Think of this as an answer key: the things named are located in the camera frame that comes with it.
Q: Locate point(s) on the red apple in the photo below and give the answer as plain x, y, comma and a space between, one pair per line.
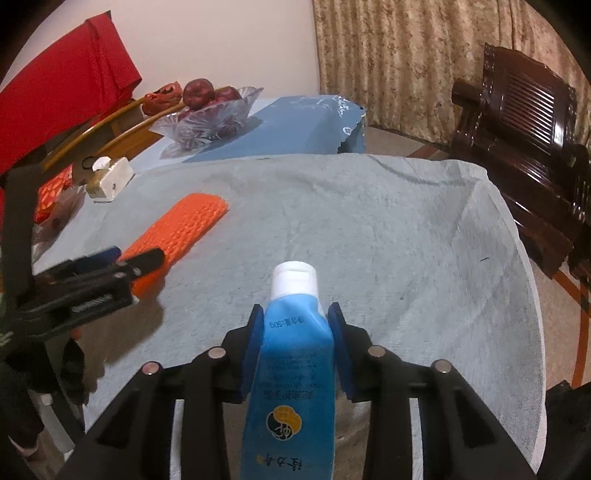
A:
227, 95
198, 93

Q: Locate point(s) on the small white box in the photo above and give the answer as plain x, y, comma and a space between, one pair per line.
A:
111, 180

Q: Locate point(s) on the orange foam net sleeve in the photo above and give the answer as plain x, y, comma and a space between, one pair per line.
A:
178, 230

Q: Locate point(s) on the blue plastic sheet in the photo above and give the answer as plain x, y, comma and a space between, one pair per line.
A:
286, 124

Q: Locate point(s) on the blue tube with white cap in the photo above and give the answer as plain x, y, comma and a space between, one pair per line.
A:
288, 369

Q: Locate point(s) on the clear plastic bag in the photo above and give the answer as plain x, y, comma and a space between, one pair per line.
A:
64, 214

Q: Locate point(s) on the red patterned packet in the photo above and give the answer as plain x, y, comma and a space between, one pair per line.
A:
53, 194

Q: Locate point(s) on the light wooden chair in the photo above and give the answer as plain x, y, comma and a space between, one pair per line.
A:
124, 138
92, 131

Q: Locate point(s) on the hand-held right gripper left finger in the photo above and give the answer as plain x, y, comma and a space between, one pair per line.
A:
249, 360

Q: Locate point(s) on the beige patterned curtain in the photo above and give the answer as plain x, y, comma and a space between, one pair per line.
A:
438, 60

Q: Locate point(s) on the black bag-lined bin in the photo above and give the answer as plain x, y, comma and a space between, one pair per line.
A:
570, 429

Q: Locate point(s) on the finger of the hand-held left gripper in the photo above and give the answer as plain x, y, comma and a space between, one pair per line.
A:
150, 259
104, 256

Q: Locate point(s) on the red cloth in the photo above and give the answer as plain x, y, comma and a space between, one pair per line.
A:
60, 92

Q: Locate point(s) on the dark wooden armchair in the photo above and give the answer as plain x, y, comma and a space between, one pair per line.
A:
531, 152

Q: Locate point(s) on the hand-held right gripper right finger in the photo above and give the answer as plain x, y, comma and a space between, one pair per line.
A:
342, 355

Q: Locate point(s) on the clear glass fruit bowl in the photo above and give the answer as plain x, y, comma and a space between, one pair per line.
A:
207, 120

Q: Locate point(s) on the grey-blue towel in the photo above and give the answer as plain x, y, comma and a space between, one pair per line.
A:
369, 240

